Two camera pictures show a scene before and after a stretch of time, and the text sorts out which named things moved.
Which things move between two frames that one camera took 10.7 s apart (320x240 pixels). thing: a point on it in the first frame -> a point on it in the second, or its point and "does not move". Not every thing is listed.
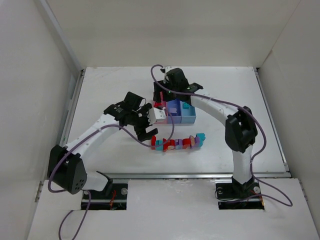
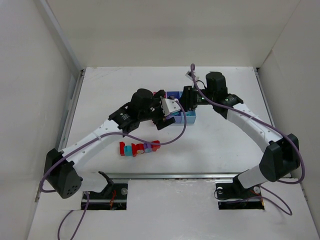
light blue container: x=188 y=116 does not move
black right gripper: x=158 y=88 -> x=187 y=99
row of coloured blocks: x=166 y=144 -> x=136 y=149
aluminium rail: x=163 y=176 does not move
